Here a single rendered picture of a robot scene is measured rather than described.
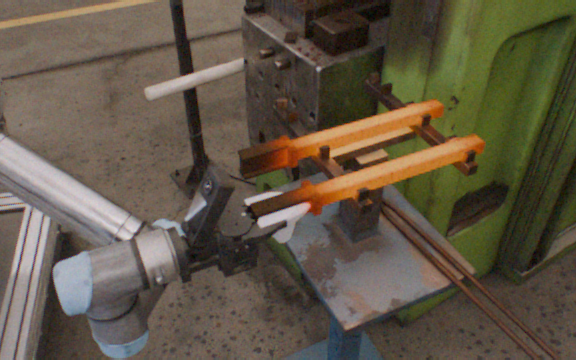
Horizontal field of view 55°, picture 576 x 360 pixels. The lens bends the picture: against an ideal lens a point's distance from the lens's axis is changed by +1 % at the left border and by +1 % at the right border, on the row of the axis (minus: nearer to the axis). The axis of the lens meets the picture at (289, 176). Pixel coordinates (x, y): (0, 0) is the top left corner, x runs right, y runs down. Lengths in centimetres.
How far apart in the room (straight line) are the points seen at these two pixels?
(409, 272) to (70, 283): 63
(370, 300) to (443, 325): 95
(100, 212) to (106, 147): 184
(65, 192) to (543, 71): 124
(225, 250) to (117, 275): 15
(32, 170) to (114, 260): 23
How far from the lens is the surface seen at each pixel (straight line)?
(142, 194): 242
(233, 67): 194
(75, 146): 279
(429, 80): 138
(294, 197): 82
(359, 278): 107
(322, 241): 113
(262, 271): 204
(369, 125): 98
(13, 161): 92
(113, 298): 78
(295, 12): 149
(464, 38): 127
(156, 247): 76
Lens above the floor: 157
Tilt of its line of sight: 40 degrees down
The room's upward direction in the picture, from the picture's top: straight up
